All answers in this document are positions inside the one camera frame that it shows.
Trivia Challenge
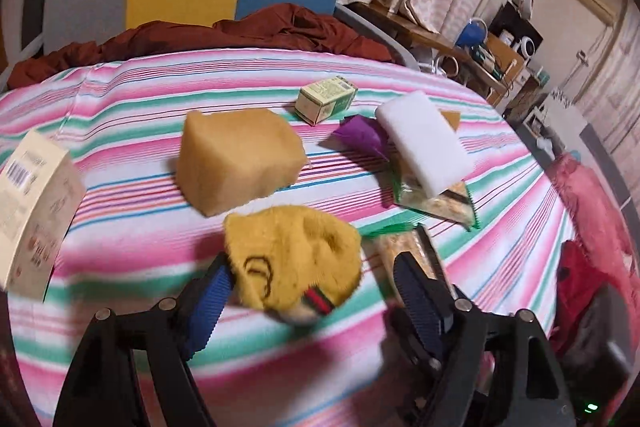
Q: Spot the green-edged snack packet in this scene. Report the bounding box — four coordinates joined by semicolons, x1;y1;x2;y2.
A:
390;154;480;230

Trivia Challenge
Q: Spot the yellow knitted sock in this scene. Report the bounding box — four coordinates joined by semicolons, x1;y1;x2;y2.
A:
224;205;362;326

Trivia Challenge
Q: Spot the white foam sponge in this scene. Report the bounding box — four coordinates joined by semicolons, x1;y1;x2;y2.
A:
375;91;475;197

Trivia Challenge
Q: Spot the cream cardboard box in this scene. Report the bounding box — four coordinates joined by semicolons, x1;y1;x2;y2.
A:
0;130;86;301

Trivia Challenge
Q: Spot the small tan sponge piece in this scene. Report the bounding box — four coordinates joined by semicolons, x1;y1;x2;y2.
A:
440;110;461;131

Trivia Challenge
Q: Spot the large tan sponge block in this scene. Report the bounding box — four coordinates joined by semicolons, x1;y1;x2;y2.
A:
175;108;307;217

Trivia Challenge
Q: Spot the red pink clothes pile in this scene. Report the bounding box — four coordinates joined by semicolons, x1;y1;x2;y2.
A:
548;154;639;355

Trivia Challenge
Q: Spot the purple wrapped candy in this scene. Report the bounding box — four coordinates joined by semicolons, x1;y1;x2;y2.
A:
332;115;390;161

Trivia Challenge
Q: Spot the striped bed sheet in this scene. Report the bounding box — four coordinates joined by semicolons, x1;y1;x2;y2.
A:
1;50;575;426

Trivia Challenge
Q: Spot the small green cream box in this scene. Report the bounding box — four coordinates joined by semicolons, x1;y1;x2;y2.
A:
294;76;358;126

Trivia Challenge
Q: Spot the wooden side shelf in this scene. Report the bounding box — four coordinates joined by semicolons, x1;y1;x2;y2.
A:
348;2;523;107

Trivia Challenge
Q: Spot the blue mug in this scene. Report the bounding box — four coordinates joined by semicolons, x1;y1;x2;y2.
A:
456;17;488;49

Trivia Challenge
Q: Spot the black appliance on shelf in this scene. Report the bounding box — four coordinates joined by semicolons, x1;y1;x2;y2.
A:
488;1;544;58

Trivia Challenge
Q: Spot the dark red blanket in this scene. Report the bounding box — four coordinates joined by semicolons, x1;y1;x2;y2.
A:
8;3;394;90

